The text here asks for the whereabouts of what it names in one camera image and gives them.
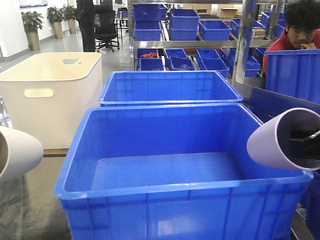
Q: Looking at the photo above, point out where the metal shelf with blue bins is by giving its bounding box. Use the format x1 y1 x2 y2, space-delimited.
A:
127 0 285 85

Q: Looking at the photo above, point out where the lavender plastic cup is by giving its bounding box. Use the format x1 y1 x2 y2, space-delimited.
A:
246 107 320 171

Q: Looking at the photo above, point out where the large blue bin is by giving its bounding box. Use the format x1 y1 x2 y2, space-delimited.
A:
98 70 243 107
54 102 313 240

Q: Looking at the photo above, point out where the person in red jacket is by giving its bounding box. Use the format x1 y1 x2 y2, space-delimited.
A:
262 0 320 76

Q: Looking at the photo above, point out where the black office chair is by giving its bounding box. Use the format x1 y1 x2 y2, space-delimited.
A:
93 5 120 52

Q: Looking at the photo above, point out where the person in black clothes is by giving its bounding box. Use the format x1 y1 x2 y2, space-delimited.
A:
74 0 96 52

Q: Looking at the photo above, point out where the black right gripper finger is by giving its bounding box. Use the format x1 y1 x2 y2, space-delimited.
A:
288 130 320 160

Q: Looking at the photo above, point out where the beige plastic cup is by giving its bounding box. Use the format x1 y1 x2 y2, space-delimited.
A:
0 126 44 182

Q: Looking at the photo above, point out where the cream plastic storage bin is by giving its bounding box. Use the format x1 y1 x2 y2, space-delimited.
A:
0 52 103 149

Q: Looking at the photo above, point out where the large blue bin front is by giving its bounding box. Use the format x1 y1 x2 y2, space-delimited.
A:
54 102 313 240

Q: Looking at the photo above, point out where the potted plant in gold pot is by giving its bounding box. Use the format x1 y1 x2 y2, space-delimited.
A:
21 11 44 51

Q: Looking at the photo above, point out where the blue bin at right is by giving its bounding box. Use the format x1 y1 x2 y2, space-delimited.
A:
265 49 320 104

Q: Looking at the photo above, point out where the large blue bin rear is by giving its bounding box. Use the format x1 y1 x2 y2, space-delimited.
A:
98 70 243 107

